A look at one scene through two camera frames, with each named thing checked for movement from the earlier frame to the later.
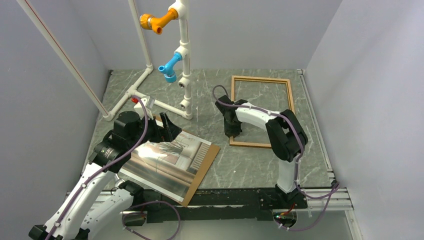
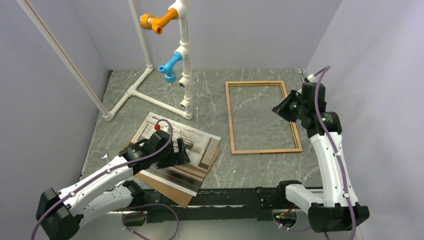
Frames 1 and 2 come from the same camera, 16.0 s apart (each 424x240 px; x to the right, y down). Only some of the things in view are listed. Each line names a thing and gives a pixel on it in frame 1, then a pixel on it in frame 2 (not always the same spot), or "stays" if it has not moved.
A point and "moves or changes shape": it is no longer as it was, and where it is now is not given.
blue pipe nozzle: (170, 77) stays
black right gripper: (228, 131) → (282, 109)
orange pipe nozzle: (148, 22) stays
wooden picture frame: (233, 78) → (257, 83)
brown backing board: (203, 170) moves or changes shape
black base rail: (223, 204) stays
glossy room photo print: (168, 167) moves or changes shape
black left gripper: (169, 132) → (176, 158)
